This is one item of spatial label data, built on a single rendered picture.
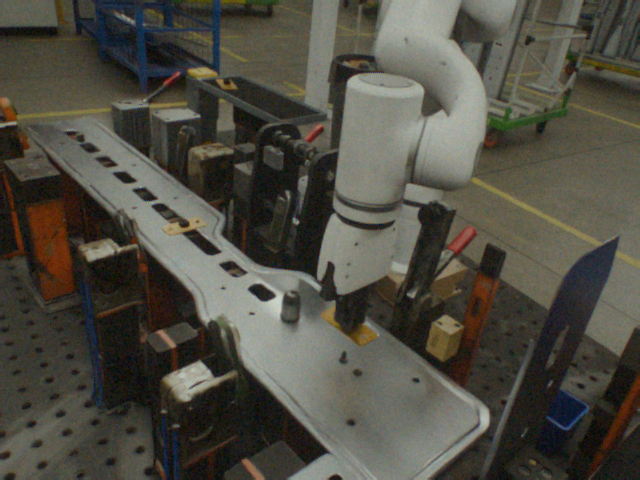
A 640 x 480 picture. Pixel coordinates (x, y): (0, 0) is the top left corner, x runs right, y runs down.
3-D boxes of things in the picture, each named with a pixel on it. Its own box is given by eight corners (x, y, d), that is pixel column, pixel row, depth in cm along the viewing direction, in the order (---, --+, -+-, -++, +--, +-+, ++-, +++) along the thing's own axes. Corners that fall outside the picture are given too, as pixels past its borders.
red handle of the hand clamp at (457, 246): (398, 288, 86) (461, 219, 90) (401, 295, 88) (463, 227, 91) (418, 302, 83) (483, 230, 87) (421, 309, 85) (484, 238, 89)
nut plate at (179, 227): (169, 236, 106) (169, 231, 105) (160, 228, 108) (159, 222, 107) (207, 225, 111) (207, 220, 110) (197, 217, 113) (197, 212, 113)
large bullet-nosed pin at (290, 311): (275, 321, 89) (278, 288, 86) (290, 315, 91) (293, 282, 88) (287, 332, 87) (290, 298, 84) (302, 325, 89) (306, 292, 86)
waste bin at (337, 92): (306, 150, 428) (315, 53, 391) (360, 142, 456) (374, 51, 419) (344, 175, 393) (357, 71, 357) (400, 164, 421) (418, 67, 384)
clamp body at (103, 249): (84, 391, 109) (60, 242, 92) (142, 366, 117) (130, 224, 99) (103, 421, 104) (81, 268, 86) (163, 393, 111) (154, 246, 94)
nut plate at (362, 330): (319, 315, 78) (319, 308, 78) (338, 306, 81) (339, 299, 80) (360, 348, 73) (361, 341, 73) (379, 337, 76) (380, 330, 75)
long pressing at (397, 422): (9, 129, 147) (8, 123, 146) (94, 118, 161) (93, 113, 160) (389, 518, 61) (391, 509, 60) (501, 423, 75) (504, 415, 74)
